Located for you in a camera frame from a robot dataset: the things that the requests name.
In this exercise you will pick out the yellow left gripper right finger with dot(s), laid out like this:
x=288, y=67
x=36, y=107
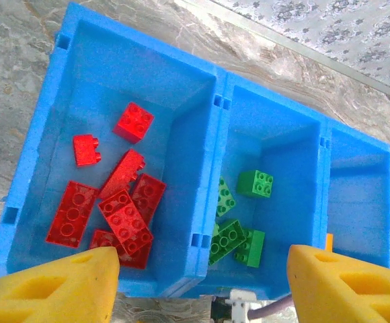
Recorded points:
x=349, y=292

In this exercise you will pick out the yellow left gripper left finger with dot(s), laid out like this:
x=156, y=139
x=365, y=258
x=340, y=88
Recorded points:
x=47, y=289

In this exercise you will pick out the orange lego brick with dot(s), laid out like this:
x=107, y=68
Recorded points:
x=329, y=242

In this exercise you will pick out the long red lego brick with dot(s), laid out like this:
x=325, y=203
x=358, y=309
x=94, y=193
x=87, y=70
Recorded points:
x=149, y=195
x=121, y=175
x=126, y=220
x=72, y=218

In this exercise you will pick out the long green lego brick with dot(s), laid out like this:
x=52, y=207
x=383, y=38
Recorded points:
x=227, y=240

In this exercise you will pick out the green square lego brick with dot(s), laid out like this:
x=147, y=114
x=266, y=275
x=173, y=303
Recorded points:
x=255, y=183

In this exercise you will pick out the small red lego brick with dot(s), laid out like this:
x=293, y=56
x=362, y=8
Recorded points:
x=86, y=149

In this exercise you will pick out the small green lego brick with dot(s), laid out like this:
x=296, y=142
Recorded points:
x=223, y=198

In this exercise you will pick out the red square lego brick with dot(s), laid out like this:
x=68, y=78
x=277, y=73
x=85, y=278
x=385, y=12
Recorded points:
x=134, y=122

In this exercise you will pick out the blue plastic bin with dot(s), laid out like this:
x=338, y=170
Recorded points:
x=359, y=202
x=114, y=77
x=282, y=141

